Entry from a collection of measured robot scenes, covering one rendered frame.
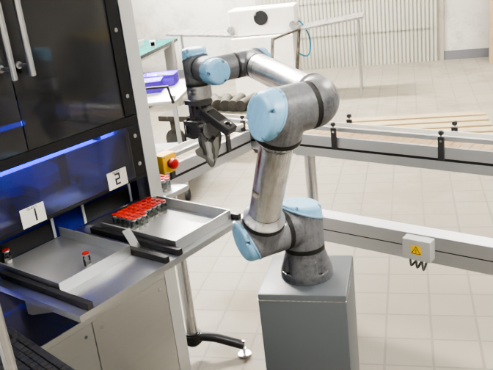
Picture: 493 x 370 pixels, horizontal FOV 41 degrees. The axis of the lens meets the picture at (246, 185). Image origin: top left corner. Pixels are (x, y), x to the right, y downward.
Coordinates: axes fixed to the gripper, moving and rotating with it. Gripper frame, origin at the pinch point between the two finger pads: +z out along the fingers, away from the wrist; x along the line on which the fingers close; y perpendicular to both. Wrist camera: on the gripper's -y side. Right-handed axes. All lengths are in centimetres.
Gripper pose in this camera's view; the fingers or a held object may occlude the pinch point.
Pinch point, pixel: (213, 163)
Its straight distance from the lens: 201.0
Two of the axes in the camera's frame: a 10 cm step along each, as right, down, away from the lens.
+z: 1.1, 9.3, 3.4
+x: -6.2, 3.3, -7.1
